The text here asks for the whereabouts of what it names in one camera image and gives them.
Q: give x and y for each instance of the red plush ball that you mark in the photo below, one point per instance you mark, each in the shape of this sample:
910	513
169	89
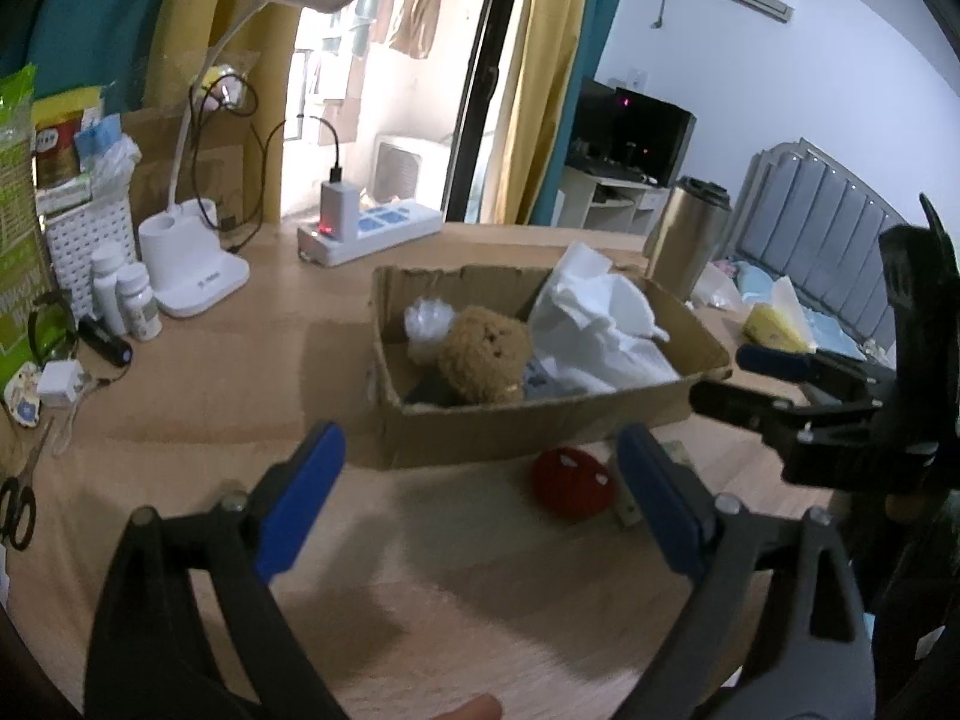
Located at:
570	480

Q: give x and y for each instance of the steel thermos cup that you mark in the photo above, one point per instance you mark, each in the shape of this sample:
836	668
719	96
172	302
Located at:
686	240

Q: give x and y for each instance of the brown paper bag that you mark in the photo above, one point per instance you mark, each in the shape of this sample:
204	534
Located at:
157	157

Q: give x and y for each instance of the clear cotton swab pack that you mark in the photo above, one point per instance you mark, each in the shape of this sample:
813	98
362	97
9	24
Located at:
551	379

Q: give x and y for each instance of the white tissue paper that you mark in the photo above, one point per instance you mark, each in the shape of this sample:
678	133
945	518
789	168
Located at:
592	315

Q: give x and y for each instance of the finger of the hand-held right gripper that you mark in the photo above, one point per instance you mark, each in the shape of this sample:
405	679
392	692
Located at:
772	360
735	401

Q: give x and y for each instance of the yellow tissue pack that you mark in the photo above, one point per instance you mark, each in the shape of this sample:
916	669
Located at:
769	322

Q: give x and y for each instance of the white power strip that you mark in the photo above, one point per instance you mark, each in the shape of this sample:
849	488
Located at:
390	229

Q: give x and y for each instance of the yellow window curtain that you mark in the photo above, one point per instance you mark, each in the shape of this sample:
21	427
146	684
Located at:
277	90
544	90

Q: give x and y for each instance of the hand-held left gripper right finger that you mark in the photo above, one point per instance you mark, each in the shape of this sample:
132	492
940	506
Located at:
660	502

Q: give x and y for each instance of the green snack bag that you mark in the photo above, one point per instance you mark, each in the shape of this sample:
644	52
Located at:
15	240

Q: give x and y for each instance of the outdoor air conditioner unit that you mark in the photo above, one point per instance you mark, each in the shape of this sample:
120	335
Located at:
405	169

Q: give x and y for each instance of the short white pill bottle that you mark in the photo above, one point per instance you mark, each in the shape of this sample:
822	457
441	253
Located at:
139	304

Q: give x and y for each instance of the cardboard box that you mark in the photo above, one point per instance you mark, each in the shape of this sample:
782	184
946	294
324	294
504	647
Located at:
465	435

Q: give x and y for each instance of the white charger plug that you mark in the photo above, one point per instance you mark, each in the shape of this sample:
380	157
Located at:
336	210

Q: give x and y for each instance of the white desk lamp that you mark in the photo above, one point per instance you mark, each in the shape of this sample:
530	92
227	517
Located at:
195	270

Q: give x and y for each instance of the white woven basket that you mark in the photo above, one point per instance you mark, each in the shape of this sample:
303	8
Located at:
82	240

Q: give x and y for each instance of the black sliding door frame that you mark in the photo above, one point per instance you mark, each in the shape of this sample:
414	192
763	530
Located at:
484	90

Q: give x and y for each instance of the brown plush toy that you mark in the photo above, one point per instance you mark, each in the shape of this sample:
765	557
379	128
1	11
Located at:
484	356

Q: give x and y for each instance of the black computer case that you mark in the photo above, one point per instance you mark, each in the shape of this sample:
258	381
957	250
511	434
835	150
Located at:
596	116

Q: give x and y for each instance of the black monitor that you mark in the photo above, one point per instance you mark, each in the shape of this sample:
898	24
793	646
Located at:
656	135

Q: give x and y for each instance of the teal window curtain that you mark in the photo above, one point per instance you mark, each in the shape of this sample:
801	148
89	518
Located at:
600	7
90	7

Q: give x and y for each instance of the black flashlight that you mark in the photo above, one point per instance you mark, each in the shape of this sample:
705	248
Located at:
105	341

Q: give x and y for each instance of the blue white plastic packet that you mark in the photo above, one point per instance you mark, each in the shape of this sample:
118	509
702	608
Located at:
109	154

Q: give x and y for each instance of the clear plastic bag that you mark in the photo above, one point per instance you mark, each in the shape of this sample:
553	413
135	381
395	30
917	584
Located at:
427	326

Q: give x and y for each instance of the white computer desk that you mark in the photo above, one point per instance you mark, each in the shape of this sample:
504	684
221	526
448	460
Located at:
577	199

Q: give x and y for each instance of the person's left hand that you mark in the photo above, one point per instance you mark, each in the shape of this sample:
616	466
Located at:
469	709

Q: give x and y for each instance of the grey padded headboard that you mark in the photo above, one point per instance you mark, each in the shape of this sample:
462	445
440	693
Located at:
817	232

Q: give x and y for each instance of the bed with blue sheet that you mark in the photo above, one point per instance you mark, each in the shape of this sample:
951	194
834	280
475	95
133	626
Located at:
832	334

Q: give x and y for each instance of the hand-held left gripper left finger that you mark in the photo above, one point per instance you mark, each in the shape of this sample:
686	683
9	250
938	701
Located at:
300	510

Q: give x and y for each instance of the small white adapter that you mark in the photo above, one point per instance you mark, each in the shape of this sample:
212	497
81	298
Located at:
60	382

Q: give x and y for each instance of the red label jar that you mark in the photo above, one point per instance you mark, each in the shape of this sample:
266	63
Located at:
56	150

